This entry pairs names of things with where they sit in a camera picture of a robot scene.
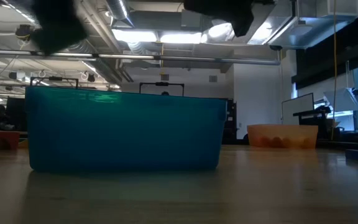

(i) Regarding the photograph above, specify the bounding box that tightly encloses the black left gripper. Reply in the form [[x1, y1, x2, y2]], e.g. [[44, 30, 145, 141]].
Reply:
[[29, 0, 89, 56]]

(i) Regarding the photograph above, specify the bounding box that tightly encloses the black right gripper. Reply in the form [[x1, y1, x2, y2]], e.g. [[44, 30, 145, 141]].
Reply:
[[183, 0, 254, 38]]

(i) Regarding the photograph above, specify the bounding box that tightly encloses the black cabinet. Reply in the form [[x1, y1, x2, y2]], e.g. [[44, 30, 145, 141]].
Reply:
[[222, 98, 239, 144]]

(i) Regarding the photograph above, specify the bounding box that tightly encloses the white board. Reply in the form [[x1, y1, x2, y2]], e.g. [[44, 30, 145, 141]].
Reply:
[[281, 92, 315, 126]]

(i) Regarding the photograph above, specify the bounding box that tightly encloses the teal plastic bin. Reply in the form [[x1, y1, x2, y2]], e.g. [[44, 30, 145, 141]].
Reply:
[[25, 86, 228, 174]]

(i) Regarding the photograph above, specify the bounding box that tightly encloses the orange plastic bin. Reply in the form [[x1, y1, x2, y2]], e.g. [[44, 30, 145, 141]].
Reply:
[[246, 124, 319, 149]]

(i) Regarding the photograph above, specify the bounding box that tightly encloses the black overhead camera frame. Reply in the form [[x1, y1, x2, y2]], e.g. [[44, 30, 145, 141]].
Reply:
[[139, 82, 185, 97], [29, 76, 80, 91]]

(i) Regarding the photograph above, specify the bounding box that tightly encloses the yellow hanging cord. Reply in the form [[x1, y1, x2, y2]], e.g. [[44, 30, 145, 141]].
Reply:
[[333, 0, 338, 141]]

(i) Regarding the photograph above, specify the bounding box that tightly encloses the black aluminium table frame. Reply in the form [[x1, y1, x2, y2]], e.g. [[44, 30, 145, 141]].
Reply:
[[222, 139, 358, 151]]

